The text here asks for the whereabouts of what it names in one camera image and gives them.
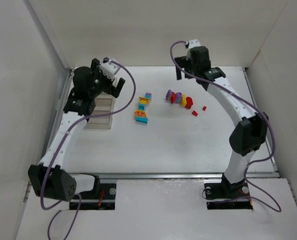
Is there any teal curved lego brick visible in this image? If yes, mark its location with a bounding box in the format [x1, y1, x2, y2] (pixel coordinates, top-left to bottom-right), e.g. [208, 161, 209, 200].
[138, 104, 146, 111]

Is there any yellow orange patterned lego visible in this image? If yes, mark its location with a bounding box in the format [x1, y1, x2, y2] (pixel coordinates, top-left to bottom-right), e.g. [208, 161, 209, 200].
[134, 109, 147, 118]

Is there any yellow black striped lego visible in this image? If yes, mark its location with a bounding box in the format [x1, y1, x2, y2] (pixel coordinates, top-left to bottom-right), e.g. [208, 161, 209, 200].
[139, 96, 150, 105]

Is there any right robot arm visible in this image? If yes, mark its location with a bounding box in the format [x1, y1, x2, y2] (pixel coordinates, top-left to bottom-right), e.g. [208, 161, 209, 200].
[174, 40, 268, 200]

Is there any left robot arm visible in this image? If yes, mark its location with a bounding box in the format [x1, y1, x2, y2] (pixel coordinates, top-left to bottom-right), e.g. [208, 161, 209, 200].
[28, 57, 125, 202]

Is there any clear compartment container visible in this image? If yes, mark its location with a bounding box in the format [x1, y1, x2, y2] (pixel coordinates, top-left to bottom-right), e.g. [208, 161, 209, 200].
[82, 80, 116, 130]

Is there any purple round lego brick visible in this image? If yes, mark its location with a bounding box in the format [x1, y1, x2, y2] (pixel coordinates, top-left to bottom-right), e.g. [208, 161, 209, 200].
[175, 92, 183, 103]

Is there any yellow lego brick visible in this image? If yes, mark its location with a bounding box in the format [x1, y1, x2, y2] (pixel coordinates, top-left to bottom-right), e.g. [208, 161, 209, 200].
[180, 94, 187, 108]

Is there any red rounded lego brick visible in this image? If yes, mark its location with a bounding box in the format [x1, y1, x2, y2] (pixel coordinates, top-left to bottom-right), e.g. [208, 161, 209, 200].
[185, 96, 194, 109]

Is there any small red lego piece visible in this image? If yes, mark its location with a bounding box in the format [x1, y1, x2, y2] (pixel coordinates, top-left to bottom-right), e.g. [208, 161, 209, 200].
[191, 110, 198, 117]

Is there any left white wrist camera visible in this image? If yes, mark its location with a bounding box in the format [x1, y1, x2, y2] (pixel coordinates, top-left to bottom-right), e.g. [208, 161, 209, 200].
[99, 57, 121, 81]

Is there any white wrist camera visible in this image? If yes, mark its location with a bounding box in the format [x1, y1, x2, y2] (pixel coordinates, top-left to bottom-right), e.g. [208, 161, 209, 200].
[185, 39, 201, 50]
[99, 57, 121, 81]

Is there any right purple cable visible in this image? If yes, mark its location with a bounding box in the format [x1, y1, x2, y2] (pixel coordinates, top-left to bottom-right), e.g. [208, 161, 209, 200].
[169, 40, 282, 213]

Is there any purple cable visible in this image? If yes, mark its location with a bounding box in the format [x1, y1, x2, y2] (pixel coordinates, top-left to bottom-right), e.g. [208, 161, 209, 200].
[39, 59, 137, 240]
[169, 40, 282, 213]

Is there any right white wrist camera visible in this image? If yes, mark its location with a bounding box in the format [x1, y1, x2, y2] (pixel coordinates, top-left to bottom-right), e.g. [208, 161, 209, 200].
[185, 39, 201, 50]

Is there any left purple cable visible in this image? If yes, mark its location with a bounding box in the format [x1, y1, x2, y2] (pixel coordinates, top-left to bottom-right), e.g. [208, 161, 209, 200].
[39, 59, 137, 240]

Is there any aluminium front rail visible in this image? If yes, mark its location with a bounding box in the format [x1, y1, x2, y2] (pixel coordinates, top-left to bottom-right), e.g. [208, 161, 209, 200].
[96, 172, 280, 180]

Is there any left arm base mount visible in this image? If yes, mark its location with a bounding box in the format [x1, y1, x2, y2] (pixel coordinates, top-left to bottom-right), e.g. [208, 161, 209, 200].
[79, 179, 117, 211]

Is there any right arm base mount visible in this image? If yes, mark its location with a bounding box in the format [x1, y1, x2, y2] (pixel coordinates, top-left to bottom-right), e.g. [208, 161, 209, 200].
[202, 181, 253, 210]

